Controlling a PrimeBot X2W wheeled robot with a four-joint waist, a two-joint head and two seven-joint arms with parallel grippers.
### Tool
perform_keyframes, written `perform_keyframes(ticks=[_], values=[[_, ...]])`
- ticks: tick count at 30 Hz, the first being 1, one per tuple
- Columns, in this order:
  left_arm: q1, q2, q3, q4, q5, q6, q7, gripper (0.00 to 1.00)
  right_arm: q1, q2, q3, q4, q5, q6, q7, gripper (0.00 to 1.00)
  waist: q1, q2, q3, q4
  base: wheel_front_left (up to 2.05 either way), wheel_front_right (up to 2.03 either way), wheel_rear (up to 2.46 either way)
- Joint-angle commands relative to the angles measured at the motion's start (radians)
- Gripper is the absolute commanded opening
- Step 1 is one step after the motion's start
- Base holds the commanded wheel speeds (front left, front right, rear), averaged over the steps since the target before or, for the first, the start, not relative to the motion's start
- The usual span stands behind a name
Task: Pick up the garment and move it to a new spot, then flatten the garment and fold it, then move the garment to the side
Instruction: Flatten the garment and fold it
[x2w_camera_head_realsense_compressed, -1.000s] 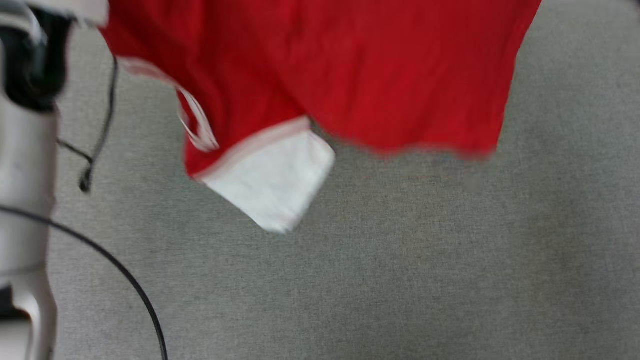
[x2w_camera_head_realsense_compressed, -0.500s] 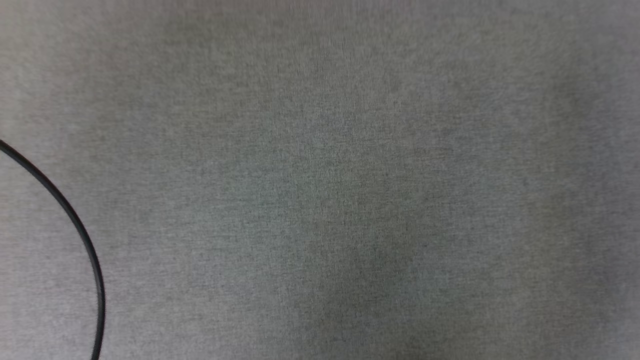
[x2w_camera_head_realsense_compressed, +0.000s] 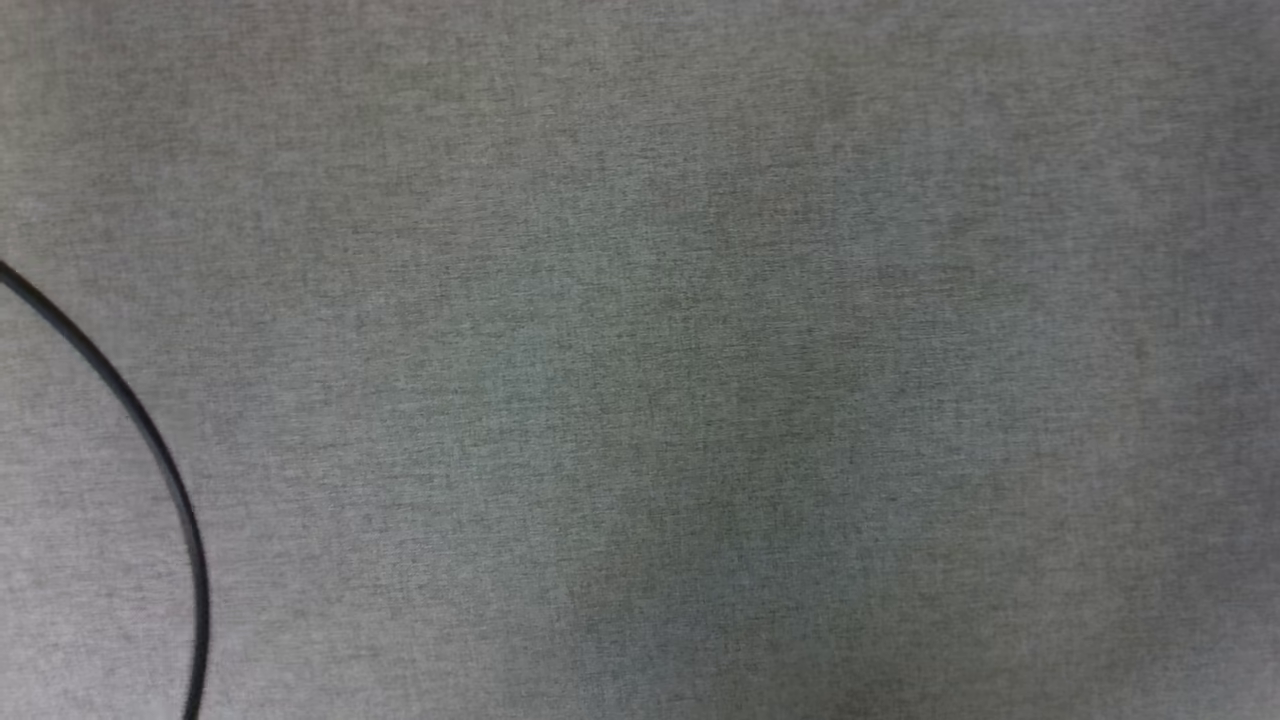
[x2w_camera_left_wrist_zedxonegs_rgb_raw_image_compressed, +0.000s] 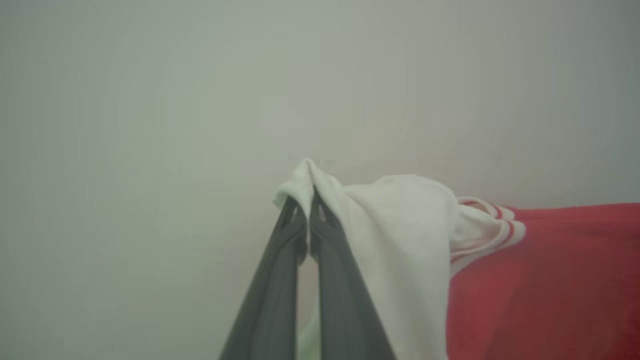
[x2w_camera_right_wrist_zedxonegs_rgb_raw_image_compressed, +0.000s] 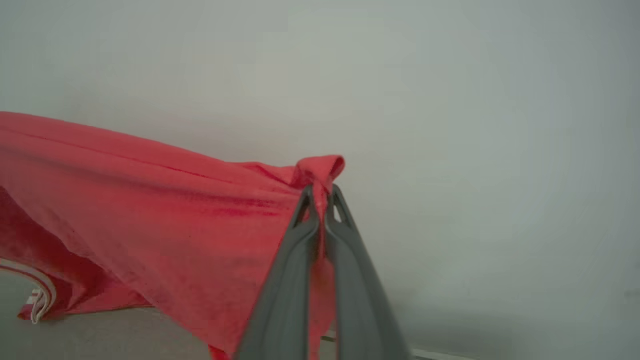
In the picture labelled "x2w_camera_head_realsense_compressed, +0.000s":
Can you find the grey fabric sofa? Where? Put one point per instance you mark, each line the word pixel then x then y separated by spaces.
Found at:
pixel 700 350

